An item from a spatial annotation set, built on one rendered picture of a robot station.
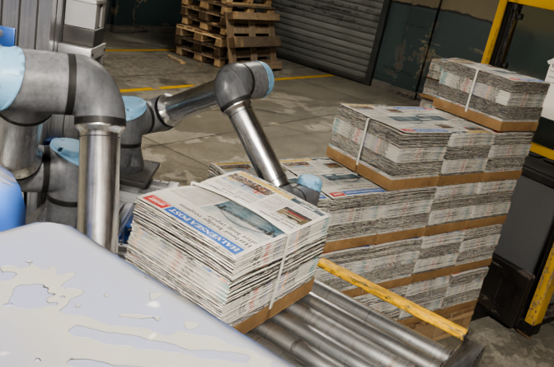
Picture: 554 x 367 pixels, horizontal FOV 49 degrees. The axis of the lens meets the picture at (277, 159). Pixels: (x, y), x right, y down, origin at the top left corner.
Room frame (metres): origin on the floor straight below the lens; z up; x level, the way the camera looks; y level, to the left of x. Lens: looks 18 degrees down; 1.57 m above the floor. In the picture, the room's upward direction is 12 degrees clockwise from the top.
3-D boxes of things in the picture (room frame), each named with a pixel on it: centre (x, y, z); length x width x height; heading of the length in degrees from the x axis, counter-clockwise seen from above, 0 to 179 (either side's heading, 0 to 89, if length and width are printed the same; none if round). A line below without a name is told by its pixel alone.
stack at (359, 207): (2.31, -0.33, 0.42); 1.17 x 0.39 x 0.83; 129
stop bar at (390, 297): (1.41, -0.35, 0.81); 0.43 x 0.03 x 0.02; 58
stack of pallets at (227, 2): (8.98, 1.10, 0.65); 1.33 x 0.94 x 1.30; 152
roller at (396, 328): (1.34, -0.30, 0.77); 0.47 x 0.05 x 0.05; 58
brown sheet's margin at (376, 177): (2.39, -0.43, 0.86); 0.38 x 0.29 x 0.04; 40
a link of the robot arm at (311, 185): (1.70, -0.10, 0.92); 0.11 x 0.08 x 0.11; 152
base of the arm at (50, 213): (1.40, 0.50, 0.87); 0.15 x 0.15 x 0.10
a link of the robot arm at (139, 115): (1.90, 0.51, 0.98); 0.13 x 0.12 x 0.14; 152
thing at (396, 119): (2.39, -0.43, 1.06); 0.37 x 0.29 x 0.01; 40
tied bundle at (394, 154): (2.39, -0.43, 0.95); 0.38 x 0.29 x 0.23; 40
